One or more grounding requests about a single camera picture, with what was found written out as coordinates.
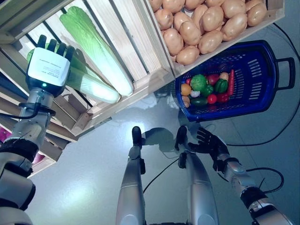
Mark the peach toy onion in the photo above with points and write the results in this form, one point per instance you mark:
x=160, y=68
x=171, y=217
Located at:
x=223, y=75

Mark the black left robot foot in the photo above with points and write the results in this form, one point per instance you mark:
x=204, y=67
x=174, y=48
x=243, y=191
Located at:
x=136, y=134

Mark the green white napa cabbage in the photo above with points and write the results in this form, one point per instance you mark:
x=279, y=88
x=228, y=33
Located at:
x=93, y=86
x=98, y=47

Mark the green toy lettuce head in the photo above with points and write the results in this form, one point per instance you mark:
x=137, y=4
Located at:
x=198, y=82

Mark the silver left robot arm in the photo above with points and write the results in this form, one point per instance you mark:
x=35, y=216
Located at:
x=30, y=131

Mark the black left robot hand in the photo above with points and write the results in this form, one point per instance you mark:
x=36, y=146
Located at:
x=47, y=63

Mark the wooden potato crate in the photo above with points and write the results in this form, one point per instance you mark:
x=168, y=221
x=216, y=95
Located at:
x=274, y=14

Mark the blue plastic shopping basket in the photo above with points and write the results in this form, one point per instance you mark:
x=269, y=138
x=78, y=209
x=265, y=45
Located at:
x=253, y=93

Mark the dark red toy pepper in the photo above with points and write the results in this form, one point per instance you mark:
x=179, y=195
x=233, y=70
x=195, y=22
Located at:
x=213, y=79

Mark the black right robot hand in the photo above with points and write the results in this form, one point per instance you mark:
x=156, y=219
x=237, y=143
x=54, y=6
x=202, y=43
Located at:
x=214, y=146

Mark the white toy garlic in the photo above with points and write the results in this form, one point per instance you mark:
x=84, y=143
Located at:
x=195, y=93

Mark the dark green toy cucumber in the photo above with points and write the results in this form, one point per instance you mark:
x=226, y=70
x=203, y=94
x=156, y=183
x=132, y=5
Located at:
x=198, y=102

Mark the orange toy fruit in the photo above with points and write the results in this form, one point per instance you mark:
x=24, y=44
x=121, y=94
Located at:
x=185, y=89

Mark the wooden display rack frame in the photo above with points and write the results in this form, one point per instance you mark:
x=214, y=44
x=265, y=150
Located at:
x=66, y=134

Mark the bright red toy pepper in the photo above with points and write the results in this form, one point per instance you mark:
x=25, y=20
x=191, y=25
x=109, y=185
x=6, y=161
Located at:
x=222, y=97

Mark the green toy bell pepper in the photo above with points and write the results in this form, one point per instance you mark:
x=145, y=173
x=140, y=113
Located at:
x=221, y=85

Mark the red toy tomato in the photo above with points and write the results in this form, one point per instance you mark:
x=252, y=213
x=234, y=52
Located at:
x=212, y=99

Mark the tan toy potato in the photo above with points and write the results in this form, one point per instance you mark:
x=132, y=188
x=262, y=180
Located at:
x=186, y=100

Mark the red toy chili pepper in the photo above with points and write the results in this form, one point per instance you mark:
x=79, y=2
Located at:
x=231, y=82

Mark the black right robot foot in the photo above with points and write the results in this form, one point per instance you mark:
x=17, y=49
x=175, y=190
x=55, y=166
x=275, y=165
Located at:
x=181, y=138

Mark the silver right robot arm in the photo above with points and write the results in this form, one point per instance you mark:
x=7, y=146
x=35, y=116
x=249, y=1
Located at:
x=236, y=168

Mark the small green toy pepper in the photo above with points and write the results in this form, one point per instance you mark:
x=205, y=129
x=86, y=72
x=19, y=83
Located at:
x=207, y=90

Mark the silver right robot leg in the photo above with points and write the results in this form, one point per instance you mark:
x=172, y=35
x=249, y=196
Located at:
x=201, y=187

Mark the pale wooden slatted crate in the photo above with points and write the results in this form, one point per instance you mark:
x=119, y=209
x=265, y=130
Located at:
x=140, y=35

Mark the black robot foot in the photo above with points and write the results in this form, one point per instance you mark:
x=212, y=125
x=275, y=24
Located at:
x=181, y=138
x=136, y=134

